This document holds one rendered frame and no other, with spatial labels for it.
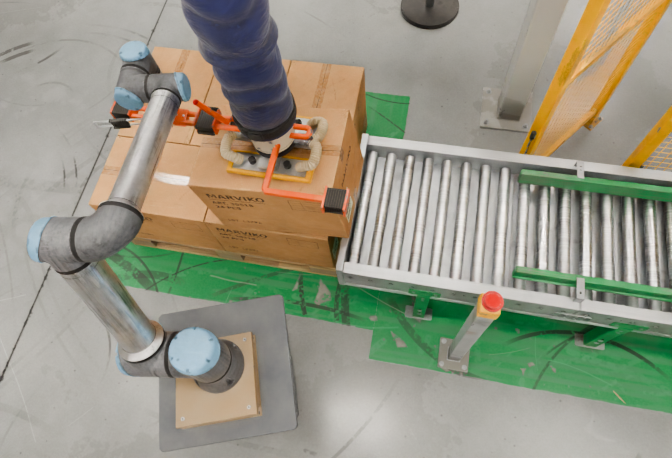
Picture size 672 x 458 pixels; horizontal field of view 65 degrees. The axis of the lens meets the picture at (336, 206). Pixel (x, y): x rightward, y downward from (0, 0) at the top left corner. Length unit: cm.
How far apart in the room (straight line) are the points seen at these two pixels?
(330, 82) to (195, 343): 159
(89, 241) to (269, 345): 92
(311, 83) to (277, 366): 148
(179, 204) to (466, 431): 174
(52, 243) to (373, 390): 179
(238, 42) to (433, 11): 253
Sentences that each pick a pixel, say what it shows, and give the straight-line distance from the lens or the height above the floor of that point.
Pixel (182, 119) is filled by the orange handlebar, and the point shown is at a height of 114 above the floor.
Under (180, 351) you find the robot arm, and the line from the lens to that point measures 181.
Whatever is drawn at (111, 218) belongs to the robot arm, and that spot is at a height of 162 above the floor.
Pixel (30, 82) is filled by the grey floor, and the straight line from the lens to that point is 430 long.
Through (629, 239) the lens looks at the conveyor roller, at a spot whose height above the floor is 55.
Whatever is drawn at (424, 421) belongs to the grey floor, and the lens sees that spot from 277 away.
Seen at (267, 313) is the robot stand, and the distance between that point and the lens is 211.
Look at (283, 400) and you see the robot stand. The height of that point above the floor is 75.
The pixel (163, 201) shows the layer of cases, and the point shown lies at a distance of 267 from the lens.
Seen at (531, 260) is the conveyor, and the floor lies 49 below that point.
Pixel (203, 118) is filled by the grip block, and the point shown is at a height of 114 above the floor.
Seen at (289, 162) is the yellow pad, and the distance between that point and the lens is 201.
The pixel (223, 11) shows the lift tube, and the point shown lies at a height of 181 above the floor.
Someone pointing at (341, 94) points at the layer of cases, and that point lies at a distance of 279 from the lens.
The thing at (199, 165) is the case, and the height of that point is 94.
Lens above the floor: 276
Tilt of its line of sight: 64 degrees down
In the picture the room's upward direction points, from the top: 11 degrees counter-clockwise
